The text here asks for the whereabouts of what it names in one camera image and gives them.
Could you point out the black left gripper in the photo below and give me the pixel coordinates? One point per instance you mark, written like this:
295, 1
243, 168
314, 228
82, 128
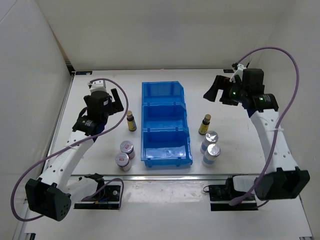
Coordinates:
117, 105

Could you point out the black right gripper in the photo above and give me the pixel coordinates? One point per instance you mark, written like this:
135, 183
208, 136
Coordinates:
219, 84

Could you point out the brown sauce bottle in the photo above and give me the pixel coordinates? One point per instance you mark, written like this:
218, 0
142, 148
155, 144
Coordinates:
131, 121
203, 129

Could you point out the red-label spice jar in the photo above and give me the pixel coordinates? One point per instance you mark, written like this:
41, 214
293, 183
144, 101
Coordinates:
127, 147
123, 161

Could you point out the blue-label salt shaker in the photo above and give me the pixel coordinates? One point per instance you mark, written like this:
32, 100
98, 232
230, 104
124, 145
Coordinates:
211, 154
211, 137

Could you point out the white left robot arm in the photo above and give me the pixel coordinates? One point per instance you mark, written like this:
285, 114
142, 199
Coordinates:
51, 195

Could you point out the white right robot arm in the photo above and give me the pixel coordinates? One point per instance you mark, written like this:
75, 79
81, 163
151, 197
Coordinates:
281, 178

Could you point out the blue far storage bin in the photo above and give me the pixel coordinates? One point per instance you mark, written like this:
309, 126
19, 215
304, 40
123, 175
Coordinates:
162, 93

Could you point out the blue storage bin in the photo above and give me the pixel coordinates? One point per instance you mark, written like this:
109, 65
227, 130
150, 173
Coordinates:
164, 117
162, 93
166, 147

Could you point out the blue middle storage bin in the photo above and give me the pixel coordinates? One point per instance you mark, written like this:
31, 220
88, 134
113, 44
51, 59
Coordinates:
164, 117

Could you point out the blue near storage bin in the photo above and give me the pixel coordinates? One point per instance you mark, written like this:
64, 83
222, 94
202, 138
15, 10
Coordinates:
166, 147

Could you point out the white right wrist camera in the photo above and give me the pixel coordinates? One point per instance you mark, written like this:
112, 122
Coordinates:
238, 72

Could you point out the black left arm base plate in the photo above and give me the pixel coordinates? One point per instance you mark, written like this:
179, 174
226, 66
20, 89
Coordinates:
109, 198

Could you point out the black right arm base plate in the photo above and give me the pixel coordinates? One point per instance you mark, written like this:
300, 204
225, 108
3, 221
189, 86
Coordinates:
219, 199

